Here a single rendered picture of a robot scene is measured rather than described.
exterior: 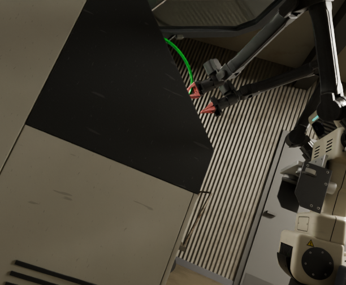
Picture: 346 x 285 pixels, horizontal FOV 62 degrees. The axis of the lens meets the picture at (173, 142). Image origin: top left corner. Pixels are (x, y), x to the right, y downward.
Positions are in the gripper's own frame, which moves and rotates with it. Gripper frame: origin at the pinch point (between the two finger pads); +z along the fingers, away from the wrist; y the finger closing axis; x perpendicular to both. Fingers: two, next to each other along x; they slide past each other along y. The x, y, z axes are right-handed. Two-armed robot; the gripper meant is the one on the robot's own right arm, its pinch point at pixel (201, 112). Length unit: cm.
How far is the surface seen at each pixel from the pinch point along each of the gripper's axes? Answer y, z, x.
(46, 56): 21, 51, 61
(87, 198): -23, 56, 54
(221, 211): -80, -26, -245
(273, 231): -128, -73, -231
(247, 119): 19, -115, -246
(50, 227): -26, 69, 56
